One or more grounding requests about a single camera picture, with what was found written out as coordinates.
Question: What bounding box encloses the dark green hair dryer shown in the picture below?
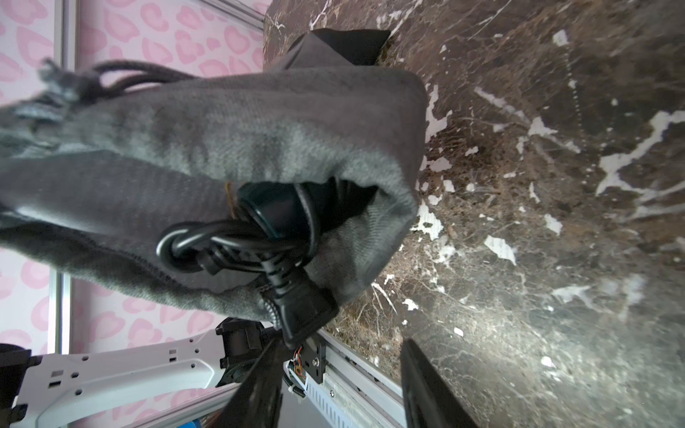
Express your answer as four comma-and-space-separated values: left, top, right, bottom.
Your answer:
156, 178, 377, 348

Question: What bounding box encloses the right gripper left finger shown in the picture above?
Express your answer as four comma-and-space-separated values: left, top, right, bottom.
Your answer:
210, 333, 289, 427

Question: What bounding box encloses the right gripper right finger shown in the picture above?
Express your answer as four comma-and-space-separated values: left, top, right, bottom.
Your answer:
401, 339, 477, 428

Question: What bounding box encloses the black pouch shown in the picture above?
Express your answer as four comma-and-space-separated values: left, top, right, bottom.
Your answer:
269, 27, 392, 71

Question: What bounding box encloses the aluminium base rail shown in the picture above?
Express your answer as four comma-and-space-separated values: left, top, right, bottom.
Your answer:
122, 328, 408, 428

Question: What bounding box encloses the grey hair dryer pouch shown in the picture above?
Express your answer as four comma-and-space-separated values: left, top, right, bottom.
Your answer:
1, 64, 427, 320

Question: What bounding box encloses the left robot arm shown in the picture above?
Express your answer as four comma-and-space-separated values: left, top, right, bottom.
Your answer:
1, 319, 281, 427

